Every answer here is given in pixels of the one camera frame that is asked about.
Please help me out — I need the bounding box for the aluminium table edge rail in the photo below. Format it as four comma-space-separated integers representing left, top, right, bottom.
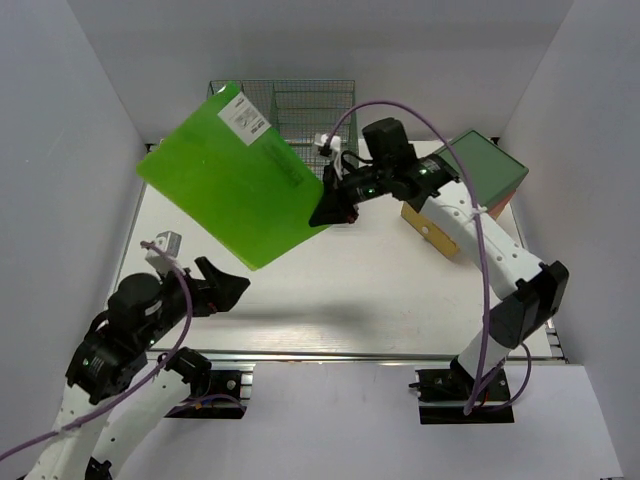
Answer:
144, 347, 569, 366

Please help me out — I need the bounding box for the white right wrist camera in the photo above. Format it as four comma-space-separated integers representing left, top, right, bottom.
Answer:
313, 133, 344, 180

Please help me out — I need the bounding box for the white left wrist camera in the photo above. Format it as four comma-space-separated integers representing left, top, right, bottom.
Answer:
141, 230, 182, 276

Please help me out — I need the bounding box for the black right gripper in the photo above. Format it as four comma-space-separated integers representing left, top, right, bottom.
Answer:
309, 160, 392, 227

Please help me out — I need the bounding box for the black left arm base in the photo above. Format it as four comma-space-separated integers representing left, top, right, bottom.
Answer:
164, 347, 252, 420

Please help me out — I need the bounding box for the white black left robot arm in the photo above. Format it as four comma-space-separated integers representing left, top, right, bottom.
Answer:
26, 257, 250, 479

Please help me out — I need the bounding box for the green plastic folder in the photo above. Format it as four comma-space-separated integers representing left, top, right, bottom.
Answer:
136, 82, 323, 270

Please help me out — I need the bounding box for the green top drawer box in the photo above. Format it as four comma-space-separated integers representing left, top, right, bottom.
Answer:
450, 130, 529, 208

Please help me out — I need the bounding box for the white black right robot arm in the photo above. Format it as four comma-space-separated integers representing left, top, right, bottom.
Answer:
309, 118, 569, 404

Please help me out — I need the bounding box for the green wire mesh organizer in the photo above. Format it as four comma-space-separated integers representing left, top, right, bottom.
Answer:
190, 79, 359, 185

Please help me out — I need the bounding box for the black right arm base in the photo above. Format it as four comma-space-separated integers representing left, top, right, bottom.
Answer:
408, 368, 514, 425

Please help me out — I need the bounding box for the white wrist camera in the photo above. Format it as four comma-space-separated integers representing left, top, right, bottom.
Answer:
141, 230, 182, 276
313, 133, 344, 180

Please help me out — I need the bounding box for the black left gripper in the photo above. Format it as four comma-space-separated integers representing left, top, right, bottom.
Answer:
139, 254, 250, 347

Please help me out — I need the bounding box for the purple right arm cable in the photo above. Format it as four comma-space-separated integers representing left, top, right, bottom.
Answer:
319, 99, 534, 416

